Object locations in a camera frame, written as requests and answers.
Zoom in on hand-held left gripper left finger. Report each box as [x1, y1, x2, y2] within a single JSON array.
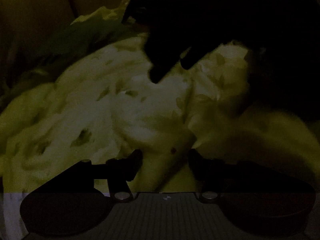
[[30, 149, 143, 202]]

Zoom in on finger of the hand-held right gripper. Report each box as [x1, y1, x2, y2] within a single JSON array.
[[180, 39, 234, 70], [144, 31, 193, 84]]

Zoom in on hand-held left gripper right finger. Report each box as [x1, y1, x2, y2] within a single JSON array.
[[187, 148, 314, 204]]

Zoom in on white small garment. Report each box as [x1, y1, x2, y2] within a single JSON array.
[[110, 72, 200, 193]]

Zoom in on white leaf print duvet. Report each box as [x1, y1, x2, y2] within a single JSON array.
[[0, 0, 320, 230]]

